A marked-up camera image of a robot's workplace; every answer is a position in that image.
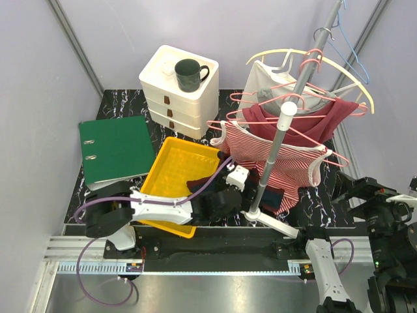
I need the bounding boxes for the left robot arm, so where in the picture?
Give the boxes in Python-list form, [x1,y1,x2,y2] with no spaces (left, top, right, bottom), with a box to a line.
[82,183,255,258]

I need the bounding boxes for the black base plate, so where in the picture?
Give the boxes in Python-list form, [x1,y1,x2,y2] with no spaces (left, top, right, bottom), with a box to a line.
[104,226,329,275]

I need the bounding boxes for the red white striped tank top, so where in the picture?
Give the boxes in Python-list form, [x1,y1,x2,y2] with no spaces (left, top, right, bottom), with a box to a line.
[210,121,332,215]

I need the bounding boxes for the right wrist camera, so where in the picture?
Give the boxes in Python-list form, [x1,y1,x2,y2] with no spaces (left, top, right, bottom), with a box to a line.
[386,176,417,209]

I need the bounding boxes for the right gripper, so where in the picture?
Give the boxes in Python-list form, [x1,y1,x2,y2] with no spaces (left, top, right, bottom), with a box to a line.
[332,168,417,273]

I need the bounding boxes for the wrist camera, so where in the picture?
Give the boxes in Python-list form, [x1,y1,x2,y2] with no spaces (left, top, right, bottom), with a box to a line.
[386,176,417,209]
[225,165,250,192]

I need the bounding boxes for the light blue wire hanger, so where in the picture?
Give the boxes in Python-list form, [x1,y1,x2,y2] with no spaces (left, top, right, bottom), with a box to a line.
[326,9,370,85]

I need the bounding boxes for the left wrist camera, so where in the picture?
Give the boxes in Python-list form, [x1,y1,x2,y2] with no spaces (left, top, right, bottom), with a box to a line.
[225,165,250,192]

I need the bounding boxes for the maroon tank top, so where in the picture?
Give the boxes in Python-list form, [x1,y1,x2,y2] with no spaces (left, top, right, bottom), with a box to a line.
[242,98,359,147]

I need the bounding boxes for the green ring binder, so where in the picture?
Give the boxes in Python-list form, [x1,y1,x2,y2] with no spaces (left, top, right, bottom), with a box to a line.
[79,116,156,191]

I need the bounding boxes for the white drawer unit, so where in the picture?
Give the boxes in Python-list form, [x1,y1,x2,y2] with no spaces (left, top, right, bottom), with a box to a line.
[139,45,219,140]

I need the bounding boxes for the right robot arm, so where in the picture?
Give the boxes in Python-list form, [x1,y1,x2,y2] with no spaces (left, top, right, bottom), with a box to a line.
[295,173,416,312]

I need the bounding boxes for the white rack base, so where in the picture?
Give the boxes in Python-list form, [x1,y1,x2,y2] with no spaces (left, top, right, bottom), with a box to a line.
[241,208,299,239]

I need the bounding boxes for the grey clothes rack pole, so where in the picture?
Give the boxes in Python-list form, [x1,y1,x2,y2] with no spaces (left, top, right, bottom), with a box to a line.
[250,1,343,209]

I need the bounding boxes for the yellow plastic tray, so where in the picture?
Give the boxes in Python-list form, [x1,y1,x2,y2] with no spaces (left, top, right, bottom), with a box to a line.
[136,136,222,239]

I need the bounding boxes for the navy tank top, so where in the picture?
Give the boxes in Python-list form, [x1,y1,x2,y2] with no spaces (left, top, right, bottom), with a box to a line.
[186,168,284,213]

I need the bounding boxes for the dark green mug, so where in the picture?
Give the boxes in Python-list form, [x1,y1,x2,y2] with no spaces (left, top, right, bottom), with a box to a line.
[174,59,210,93]

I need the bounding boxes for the cream plastic hanger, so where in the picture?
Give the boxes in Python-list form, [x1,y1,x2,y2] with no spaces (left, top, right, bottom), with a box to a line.
[246,48,375,114]

